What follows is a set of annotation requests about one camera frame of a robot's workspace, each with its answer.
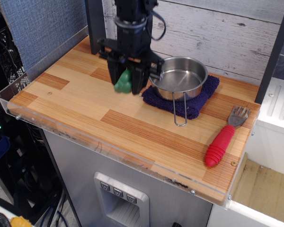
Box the silver toy fridge cabinet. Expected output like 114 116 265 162
44 131 212 227

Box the white toy sink unit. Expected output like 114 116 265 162
208 78 284 227

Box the water dispenser panel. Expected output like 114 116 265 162
94 172 150 227

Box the blue fabric panel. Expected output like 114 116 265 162
0 0 88 79

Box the dark vertical post right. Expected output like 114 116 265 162
255 17 284 104

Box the red handled fork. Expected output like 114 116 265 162
205 105 251 167

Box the purple cloth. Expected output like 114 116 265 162
142 75 220 120

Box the stainless steel pot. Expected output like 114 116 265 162
149 56 208 127

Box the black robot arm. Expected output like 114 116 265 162
98 0 164 95

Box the black cable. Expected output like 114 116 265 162
150 8 167 41

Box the green avocado toy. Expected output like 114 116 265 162
114 69 132 94

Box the dark vertical post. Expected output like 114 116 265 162
255 17 284 104
84 0 106 55

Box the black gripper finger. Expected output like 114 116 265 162
132 63 151 95
107 57 126 85

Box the dark vertical post left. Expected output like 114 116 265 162
84 0 106 55

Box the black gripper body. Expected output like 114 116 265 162
98 21 164 73

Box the clear acrylic guard rail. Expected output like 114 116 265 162
0 35 260 207

